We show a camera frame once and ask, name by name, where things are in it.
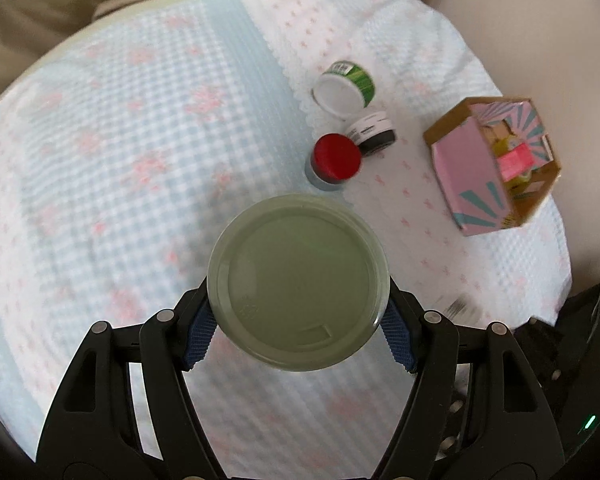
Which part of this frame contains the pale green round lid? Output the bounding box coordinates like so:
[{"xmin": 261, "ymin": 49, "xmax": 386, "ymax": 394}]
[{"xmin": 206, "ymin": 194, "xmax": 392, "ymax": 373}]

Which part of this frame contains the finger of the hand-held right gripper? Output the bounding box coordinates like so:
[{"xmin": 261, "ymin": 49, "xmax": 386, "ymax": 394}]
[{"xmin": 440, "ymin": 294, "xmax": 482, "ymax": 322}]

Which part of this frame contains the blue and pink checked blanket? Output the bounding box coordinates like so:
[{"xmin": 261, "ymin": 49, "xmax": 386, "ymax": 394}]
[{"xmin": 0, "ymin": 0, "xmax": 574, "ymax": 480}]

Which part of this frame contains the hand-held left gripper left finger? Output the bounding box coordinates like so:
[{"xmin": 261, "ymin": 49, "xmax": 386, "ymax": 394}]
[{"xmin": 36, "ymin": 280, "xmax": 231, "ymax": 480}]

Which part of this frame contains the black jar with white label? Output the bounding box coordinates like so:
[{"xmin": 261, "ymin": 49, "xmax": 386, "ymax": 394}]
[{"xmin": 346, "ymin": 111, "xmax": 397, "ymax": 157}]

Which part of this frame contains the pink cardboard box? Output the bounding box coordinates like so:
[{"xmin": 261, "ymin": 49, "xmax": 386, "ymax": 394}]
[{"xmin": 423, "ymin": 96, "xmax": 563, "ymax": 237}]

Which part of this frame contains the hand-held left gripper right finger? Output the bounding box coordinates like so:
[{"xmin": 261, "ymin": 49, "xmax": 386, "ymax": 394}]
[{"xmin": 370, "ymin": 282, "xmax": 567, "ymax": 480}]

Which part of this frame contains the small jar with red cap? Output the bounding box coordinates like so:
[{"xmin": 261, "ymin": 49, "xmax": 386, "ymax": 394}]
[{"xmin": 305, "ymin": 133, "xmax": 363, "ymax": 192}]

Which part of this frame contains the white tub with green label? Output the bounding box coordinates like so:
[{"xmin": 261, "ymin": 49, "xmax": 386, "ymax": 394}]
[{"xmin": 312, "ymin": 60, "xmax": 377, "ymax": 121}]

